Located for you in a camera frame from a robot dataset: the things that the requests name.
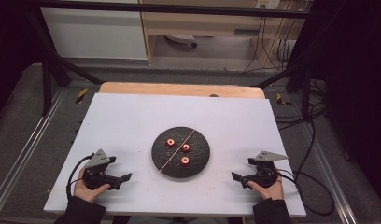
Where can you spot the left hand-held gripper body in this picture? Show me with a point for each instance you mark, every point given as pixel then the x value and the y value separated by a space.
pixel 95 179

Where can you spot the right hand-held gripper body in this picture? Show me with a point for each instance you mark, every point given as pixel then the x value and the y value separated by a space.
pixel 265 177

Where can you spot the round black plate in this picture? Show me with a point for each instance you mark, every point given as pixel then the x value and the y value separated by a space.
pixel 194 165

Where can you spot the thin bamboo skewer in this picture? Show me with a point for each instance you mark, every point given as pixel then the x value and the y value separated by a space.
pixel 176 151

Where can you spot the person's right hand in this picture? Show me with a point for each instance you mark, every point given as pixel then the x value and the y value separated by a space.
pixel 269 192

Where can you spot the person's left hand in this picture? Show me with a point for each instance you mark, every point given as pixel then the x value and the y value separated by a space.
pixel 89 193

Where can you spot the yellow black tape strip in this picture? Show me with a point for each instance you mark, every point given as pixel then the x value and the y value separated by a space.
pixel 81 95
pixel 283 100

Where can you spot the black metal stand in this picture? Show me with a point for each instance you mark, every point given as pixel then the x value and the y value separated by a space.
pixel 305 93
pixel 47 81

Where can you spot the light wooden table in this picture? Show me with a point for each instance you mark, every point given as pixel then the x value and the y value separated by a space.
pixel 179 90

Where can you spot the white cabinet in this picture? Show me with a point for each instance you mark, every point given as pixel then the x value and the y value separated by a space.
pixel 95 34

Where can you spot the white power strip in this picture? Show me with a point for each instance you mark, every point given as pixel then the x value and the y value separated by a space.
pixel 179 38

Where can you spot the light wooden desk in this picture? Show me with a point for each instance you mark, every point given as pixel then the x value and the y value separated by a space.
pixel 191 25

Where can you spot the black metal crossbar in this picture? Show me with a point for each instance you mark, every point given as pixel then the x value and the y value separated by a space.
pixel 179 8

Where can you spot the aluminium floor rail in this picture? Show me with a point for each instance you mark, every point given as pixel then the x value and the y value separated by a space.
pixel 26 146
pixel 328 174

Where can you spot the white wall socket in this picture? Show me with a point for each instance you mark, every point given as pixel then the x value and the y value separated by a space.
pixel 268 3

